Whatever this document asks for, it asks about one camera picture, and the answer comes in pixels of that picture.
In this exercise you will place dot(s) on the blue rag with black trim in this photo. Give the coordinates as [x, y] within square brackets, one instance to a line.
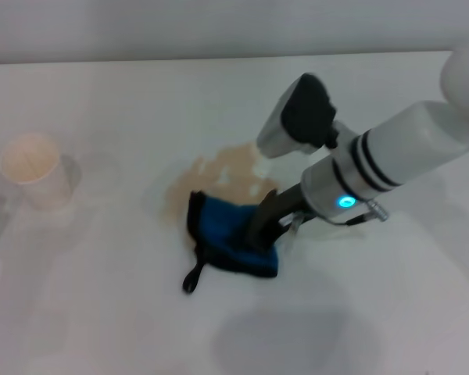
[223, 234]

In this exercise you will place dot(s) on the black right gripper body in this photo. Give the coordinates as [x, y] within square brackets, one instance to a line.
[291, 205]

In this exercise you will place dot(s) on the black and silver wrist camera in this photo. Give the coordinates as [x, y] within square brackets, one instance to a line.
[297, 117]

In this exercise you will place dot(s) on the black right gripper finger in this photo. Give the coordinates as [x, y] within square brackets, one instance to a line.
[262, 218]
[278, 231]

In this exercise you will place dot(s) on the white paper cup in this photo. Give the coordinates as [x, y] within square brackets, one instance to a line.
[35, 172]

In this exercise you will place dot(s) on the brown water stain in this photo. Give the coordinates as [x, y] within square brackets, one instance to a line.
[226, 172]

